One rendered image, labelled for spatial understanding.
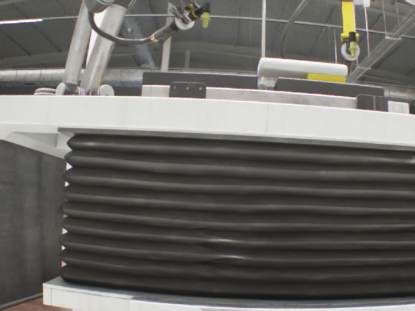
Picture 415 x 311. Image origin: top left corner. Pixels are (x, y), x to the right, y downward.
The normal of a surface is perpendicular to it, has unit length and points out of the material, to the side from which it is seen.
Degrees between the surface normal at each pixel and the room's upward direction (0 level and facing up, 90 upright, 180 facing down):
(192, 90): 90
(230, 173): 139
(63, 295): 90
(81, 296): 90
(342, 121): 90
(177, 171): 146
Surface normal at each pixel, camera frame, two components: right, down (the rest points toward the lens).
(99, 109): 0.00, -0.12
